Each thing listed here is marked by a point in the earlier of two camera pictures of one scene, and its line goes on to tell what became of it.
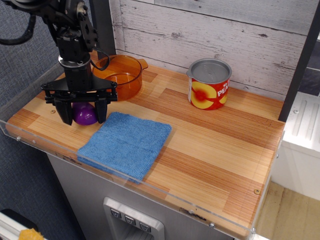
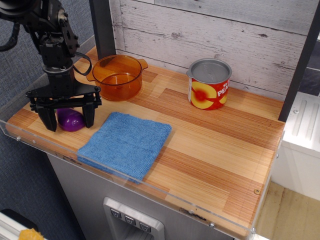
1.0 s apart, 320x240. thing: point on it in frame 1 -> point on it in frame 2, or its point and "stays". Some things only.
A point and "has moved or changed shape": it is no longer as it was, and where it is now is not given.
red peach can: (209, 80) stays
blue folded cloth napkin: (127, 147) stays
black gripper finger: (101, 108) -> (89, 113)
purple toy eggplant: (84, 113) has moved or changed shape
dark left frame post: (101, 17) stays
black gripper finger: (65, 111) -> (48, 116)
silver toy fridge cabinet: (106, 206) stays
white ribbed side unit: (297, 165) stays
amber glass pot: (125, 71) stays
